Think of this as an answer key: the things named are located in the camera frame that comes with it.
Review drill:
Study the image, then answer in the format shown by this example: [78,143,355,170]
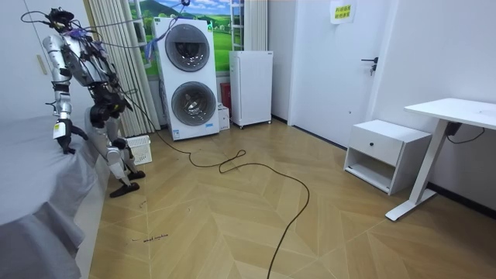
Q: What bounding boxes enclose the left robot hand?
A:
[52,118,89,156]

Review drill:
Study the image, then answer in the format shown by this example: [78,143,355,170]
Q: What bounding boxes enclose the grey bed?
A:
[0,114,112,279]

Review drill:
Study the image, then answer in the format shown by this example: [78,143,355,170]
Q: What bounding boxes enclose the robot legs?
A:
[84,108,146,199]

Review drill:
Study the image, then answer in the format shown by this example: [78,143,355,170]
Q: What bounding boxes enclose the robot body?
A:
[43,6,135,129]

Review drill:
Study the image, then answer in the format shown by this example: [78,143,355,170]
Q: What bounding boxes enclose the white laundry basket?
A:
[126,134,153,167]

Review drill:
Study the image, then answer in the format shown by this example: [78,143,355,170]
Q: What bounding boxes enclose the white wardrobe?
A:
[0,0,95,122]

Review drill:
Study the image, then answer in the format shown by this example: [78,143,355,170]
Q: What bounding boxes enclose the beige pleated curtain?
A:
[83,0,162,139]

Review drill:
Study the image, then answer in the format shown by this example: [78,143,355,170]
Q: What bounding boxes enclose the white washing machine tower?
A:
[152,15,221,141]

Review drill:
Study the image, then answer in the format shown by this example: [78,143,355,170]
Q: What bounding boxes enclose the small white box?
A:
[217,102,231,132]

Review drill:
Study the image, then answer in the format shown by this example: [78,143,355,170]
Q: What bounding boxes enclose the red box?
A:
[219,82,233,112]

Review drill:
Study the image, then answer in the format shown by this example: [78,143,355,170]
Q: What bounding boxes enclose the white pleated curtain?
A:
[243,0,269,52]

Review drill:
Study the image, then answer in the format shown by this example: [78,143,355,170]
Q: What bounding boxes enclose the white door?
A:
[288,0,400,150]

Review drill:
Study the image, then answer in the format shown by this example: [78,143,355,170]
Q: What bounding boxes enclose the white and yellow paper sign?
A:
[329,0,353,26]

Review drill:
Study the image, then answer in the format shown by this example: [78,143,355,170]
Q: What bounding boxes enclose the white nightstand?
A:
[343,119,433,196]

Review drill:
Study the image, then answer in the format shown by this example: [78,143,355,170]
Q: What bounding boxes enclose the black desk control box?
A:
[444,122,463,137]

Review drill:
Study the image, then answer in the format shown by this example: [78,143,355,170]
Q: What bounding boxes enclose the white desk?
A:
[384,97,496,222]

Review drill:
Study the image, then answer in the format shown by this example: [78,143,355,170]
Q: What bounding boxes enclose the cable bundle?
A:
[20,0,191,60]

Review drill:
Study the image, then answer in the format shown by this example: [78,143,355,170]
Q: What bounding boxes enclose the landscape wall poster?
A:
[127,0,246,77]

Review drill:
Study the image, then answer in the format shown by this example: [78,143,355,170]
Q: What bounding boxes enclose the black floor cable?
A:
[115,83,311,279]

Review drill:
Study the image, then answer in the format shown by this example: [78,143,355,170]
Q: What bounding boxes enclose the black door handle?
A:
[360,57,380,77]

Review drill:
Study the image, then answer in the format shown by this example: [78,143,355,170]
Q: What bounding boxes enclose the black desk cable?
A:
[446,126,487,146]

